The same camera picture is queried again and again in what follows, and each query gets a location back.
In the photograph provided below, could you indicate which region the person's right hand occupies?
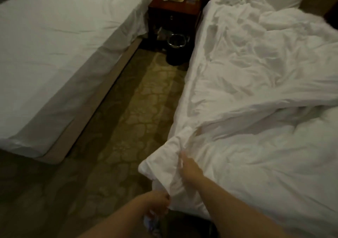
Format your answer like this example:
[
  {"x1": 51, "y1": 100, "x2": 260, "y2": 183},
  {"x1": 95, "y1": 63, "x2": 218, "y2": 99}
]
[{"x1": 177, "y1": 150, "x2": 205, "y2": 186}]

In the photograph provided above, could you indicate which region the person's left hand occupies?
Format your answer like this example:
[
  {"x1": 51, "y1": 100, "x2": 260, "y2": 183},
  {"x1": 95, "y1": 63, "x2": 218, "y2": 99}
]
[{"x1": 138, "y1": 189, "x2": 172, "y2": 218}]

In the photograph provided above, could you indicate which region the white duvet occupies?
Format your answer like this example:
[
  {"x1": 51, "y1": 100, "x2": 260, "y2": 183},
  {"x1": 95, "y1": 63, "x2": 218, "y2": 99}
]
[{"x1": 138, "y1": 0, "x2": 338, "y2": 238}]

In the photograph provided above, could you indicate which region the white bed sheet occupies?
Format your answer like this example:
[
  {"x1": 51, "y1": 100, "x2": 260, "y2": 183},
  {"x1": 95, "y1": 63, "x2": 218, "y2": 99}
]
[{"x1": 0, "y1": 0, "x2": 155, "y2": 158}]

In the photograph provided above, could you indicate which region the person's right forearm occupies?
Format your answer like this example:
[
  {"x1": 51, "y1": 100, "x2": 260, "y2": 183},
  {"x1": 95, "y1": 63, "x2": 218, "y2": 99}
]
[{"x1": 190, "y1": 174, "x2": 291, "y2": 238}]

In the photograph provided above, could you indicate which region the person's left forearm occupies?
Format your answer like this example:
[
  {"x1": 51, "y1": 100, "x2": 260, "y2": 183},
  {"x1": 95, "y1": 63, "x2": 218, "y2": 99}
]
[{"x1": 79, "y1": 198, "x2": 159, "y2": 238}]

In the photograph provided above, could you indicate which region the person's white shoe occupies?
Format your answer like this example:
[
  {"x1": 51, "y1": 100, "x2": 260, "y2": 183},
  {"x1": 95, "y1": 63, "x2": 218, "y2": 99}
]
[{"x1": 144, "y1": 215, "x2": 162, "y2": 236}]

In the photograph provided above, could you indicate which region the black trash bin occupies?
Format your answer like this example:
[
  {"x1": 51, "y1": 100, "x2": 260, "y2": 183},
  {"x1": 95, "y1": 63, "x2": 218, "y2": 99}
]
[{"x1": 165, "y1": 33, "x2": 190, "y2": 66}]

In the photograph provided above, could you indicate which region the reddish wooden nightstand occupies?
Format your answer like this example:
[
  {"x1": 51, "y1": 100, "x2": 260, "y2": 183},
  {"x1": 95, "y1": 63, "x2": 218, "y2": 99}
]
[{"x1": 148, "y1": 0, "x2": 202, "y2": 48}]

